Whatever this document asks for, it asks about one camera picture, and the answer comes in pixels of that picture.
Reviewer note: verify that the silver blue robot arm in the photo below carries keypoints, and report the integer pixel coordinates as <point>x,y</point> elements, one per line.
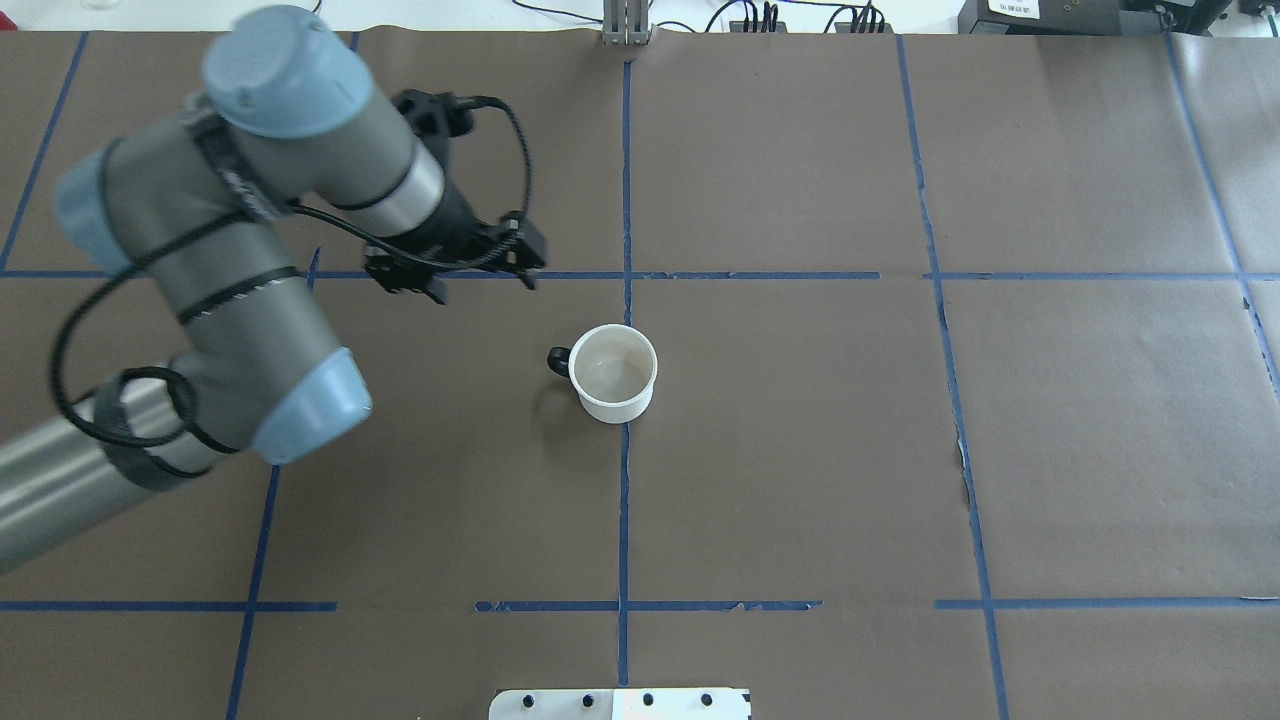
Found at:
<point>288,123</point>

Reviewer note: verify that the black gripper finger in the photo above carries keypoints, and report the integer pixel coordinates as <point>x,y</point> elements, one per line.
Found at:
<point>529,251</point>
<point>402,280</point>

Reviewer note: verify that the black power strip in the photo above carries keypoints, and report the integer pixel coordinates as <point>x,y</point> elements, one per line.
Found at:
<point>854,18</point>

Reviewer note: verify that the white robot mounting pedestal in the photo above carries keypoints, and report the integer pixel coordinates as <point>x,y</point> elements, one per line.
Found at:
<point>623,703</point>

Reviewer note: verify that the white smiley mug black handle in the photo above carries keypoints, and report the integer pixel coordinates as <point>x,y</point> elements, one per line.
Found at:
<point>613,369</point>

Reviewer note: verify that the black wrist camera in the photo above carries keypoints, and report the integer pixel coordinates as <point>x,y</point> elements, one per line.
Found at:
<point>435,115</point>

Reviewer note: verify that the aluminium frame post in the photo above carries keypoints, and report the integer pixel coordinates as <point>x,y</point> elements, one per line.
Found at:
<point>626,23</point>

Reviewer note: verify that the black box with label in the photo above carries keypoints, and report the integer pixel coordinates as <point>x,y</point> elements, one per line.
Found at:
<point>1073,18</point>

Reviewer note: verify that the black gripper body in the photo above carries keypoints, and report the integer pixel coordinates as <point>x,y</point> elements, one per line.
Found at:
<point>447,225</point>

